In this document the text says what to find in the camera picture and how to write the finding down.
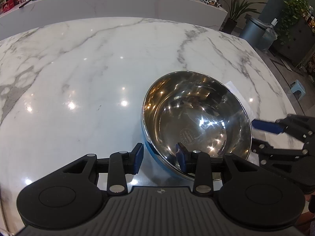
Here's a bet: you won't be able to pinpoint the white paper towel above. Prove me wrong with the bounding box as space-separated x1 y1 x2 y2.
226 80 256 121

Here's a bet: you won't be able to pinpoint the grey metal trash bin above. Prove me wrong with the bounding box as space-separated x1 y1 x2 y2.
239 17 269 51

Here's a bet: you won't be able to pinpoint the red gift box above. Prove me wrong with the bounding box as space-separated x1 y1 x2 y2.
1 0 16 14

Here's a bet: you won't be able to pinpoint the blue steel bowl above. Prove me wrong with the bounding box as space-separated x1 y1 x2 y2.
141 71 253 182

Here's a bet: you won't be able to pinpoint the black white toy figures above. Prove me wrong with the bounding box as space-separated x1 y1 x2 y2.
202 0 223 8

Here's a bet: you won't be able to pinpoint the grey drawer cabinet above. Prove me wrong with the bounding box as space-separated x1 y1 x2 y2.
278 17 315 67

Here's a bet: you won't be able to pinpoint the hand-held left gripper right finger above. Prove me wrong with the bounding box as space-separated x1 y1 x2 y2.
175 143 273 195

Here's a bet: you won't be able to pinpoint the clear plastic bag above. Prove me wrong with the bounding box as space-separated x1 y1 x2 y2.
262 25 278 52

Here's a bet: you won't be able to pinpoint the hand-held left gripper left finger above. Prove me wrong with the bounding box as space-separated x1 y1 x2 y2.
47 143 145 195

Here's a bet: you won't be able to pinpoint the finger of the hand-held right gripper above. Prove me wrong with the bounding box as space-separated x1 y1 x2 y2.
253 114 315 143
251 139 310 167

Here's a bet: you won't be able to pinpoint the trailing green ivy plant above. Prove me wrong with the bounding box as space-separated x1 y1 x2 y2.
277 0 312 42

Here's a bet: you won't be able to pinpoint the person's right hand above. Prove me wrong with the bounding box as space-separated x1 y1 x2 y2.
298 194 315 234

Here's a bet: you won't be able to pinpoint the long leaf potted plant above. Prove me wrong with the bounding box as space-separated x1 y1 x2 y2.
217 0 267 35

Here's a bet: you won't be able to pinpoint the small plastic stool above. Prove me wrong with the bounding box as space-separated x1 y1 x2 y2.
290 79 307 100

